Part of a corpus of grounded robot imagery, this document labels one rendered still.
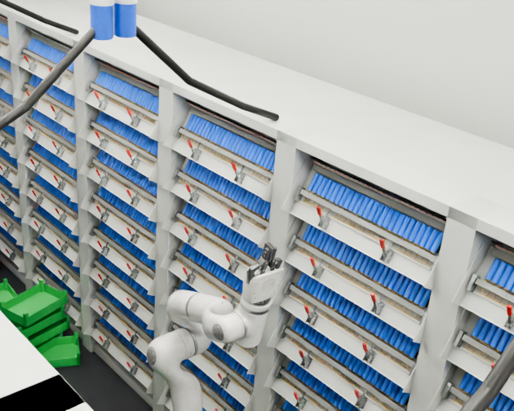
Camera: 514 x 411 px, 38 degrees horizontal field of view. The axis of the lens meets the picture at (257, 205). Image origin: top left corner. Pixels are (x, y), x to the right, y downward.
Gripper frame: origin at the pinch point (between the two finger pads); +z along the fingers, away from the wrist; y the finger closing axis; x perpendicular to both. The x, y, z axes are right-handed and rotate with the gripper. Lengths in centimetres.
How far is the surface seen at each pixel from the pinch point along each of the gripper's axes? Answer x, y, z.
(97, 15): 63, 21, 40
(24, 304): 180, -16, -176
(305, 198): 35, -48, -18
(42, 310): 165, -20, -169
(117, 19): 64, 14, 38
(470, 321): -33, -56, -19
